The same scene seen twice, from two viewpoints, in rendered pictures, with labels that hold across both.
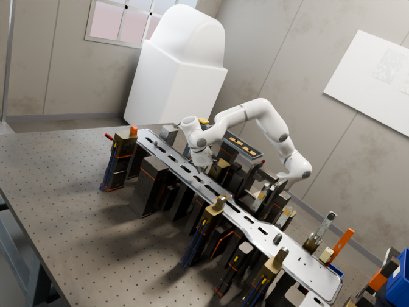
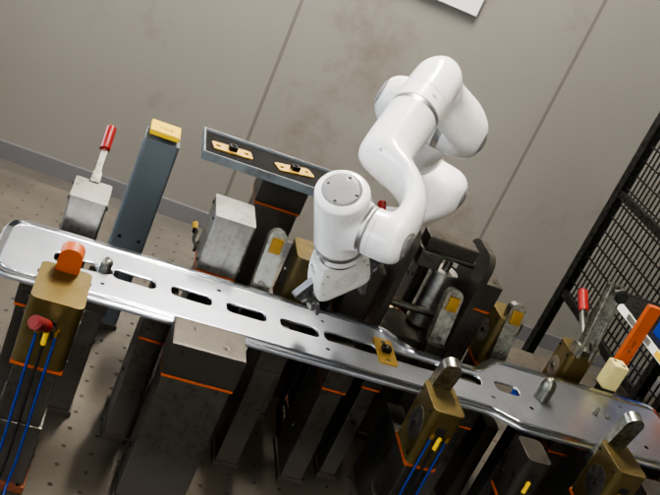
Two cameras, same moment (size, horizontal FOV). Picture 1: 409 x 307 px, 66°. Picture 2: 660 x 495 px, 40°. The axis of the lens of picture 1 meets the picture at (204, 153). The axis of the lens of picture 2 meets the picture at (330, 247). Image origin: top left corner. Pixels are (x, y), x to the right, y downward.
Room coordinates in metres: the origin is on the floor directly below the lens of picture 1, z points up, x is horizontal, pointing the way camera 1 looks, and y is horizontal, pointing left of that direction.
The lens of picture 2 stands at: (0.46, 1.02, 1.77)
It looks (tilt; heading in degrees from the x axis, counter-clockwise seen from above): 23 degrees down; 314
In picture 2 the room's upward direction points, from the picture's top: 24 degrees clockwise
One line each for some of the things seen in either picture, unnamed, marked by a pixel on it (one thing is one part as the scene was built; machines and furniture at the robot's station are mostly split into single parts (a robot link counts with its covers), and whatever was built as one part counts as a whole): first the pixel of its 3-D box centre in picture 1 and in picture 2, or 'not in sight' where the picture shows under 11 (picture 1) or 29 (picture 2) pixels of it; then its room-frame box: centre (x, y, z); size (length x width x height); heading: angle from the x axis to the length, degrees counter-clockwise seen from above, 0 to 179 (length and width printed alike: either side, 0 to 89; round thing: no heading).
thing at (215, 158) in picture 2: (234, 141); (288, 171); (1.79, -0.14, 1.16); 0.37 x 0.14 x 0.02; 61
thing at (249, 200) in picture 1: (251, 206); (401, 331); (1.52, -0.36, 0.94); 0.18 x 0.13 x 0.49; 61
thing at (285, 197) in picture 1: (268, 224); (445, 357); (1.47, -0.48, 0.91); 0.07 x 0.05 x 0.42; 151
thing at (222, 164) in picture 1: (211, 188); (277, 327); (1.62, -0.12, 0.89); 0.12 x 0.08 x 0.38; 151
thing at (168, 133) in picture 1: (163, 151); (66, 269); (1.83, 0.25, 0.88); 0.12 x 0.07 x 0.36; 151
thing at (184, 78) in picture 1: (179, 79); not in sight; (3.84, 0.65, 0.81); 0.86 x 0.74 x 1.63; 147
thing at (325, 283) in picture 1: (218, 197); (374, 354); (1.39, -0.16, 1.00); 1.38 x 0.22 x 0.02; 61
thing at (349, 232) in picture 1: (322, 267); (596, 399); (1.25, -0.75, 0.95); 0.03 x 0.01 x 0.50; 61
